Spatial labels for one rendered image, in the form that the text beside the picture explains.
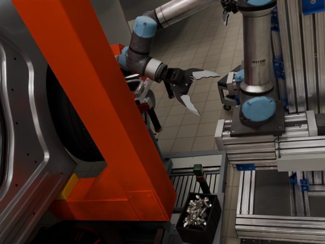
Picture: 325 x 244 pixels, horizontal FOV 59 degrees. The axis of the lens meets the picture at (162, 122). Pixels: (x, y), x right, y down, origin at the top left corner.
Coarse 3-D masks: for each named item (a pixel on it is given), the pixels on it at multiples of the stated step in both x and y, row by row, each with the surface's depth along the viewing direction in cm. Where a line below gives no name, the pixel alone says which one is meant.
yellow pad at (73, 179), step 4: (72, 176) 154; (76, 176) 157; (68, 180) 153; (72, 180) 153; (76, 180) 156; (64, 184) 151; (68, 184) 150; (72, 184) 153; (64, 188) 148; (68, 188) 150; (72, 188) 153; (60, 192) 146; (64, 192) 147; (68, 192) 150; (56, 196) 148; (60, 196) 147; (64, 196) 147; (68, 196) 149
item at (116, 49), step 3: (114, 45) 173; (117, 45) 173; (120, 45) 174; (111, 48) 174; (114, 48) 174; (117, 48) 173; (120, 48) 173; (114, 51) 174; (117, 51) 173; (120, 51) 173; (114, 54) 174; (117, 54) 173
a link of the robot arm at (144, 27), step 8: (144, 16) 98; (136, 24) 95; (144, 24) 94; (152, 24) 95; (136, 32) 96; (144, 32) 95; (152, 32) 96; (136, 40) 97; (144, 40) 97; (152, 40) 99; (136, 48) 99; (144, 48) 99
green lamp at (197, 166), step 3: (195, 165) 140; (198, 165) 140; (201, 165) 139; (195, 168) 138; (198, 168) 138; (201, 168) 138; (195, 171) 139; (198, 171) 138; (201, 171) 138; (195, 174) 140; (198, 174) 139; (201, 174) 139
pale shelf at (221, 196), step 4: (220, 196) 147; (224, 196) 148; (220, 200) 145; (224, 200) 146; (220, 204) 143; (224, 204) 145; (220, 216) 137; (220, 220) 136; (220, 224) 134; (220, 228) 132; (216, 232) 131; (220, 232) 131; (216, 236) 130; (220, 236) 129; (216, 240) 128; (220, 240) 128
